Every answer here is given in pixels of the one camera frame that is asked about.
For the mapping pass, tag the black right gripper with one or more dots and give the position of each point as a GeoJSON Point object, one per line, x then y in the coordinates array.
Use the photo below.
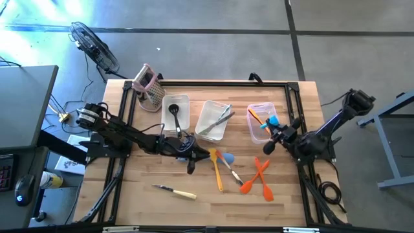
{"type": "Point", "coordinates": [284, 136]}

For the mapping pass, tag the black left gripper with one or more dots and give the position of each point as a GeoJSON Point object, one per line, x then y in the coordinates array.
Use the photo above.
{"type": "Point", "coordinates": [174, 145]}

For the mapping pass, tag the teal silicone spatula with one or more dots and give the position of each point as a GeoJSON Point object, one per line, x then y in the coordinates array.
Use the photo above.
{"type": "Point", "coordinates": [274, 120]}

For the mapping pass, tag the yellow silicone spatula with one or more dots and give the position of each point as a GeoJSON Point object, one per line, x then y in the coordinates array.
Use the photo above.
{"type": "Point", "coordinates": [213, 155]}

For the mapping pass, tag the silver metal table knife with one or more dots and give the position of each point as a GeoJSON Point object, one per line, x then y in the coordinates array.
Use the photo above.
{"type": "Point", "coordinates": [216, 123]}

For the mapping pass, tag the black slotted spoon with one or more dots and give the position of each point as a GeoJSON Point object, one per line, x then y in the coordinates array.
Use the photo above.
{"type": "Point", "coordinates": [177, 124]}

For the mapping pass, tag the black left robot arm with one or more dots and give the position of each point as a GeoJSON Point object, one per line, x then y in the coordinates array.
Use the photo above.
{"type": "Point", "coordinates": [123, 132]}

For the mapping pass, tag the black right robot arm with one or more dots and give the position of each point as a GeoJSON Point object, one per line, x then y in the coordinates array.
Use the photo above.
{"type": "Point", "coordinates": [359, 102]}

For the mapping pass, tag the clear plastic bin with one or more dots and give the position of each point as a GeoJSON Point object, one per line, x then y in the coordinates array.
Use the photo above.
{"type": "Point", "coordinates": [254, 129]}

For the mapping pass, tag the pink-trimmed metal box grater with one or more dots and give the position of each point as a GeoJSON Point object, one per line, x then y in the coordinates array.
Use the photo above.
{"type": "Point", "coordinates": [155, 94]}

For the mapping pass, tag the white printed box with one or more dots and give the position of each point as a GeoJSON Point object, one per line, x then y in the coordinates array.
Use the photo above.
{"type": "Point", "coordinates": [69, 165]}

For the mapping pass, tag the yellow power plug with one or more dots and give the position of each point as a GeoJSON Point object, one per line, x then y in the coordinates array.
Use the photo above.
{"type": "Point", "coordinates": [64, 117]}

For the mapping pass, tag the black floor fan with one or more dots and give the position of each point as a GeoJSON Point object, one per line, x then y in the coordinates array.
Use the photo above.
{"type": "Point", "coordinates": [93, 48]}

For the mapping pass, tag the yellow and white can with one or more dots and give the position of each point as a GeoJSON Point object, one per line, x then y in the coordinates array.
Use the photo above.
{"type": "Point", "coordinates": [51, 181]}

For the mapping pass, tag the black computer desk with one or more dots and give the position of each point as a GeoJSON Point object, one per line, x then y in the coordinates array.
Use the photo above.
{"type": "Point", "coordinates": [27, 161]}

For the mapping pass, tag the black computer mouse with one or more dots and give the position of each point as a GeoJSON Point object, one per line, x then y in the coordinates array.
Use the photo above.
{"type": "Point", "coordinates": [24, 189]}

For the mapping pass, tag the dark grey desk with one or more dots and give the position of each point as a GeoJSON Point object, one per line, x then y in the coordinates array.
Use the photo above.
{"type": "Point", "coordinates": [22, 103]}

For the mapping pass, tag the black keyboard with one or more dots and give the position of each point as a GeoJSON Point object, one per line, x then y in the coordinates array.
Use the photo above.
{"type": "Point", "coordinates": [6, 174]}

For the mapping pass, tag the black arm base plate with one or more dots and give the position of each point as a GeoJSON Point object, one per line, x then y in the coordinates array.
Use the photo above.
{"type": "Point", "coordinates": [97, 150]}
{"type": "Point", "coordinates": [330, 155]}

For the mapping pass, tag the black aluminium table frame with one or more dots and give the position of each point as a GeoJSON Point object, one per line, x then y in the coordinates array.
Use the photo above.
{"type": "Point", "coordinates": [210, 83]}

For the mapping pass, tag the white metal bracket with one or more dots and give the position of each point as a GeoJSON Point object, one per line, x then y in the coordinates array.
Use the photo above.
{"type": "Point", "coordinates": [119, 230]}
{"type": "Point", "coordinates": [300, 230]}

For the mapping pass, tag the grey metal table frame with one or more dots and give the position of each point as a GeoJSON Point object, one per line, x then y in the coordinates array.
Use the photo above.
{"type": "Point", "coordinates": [398, 182]}

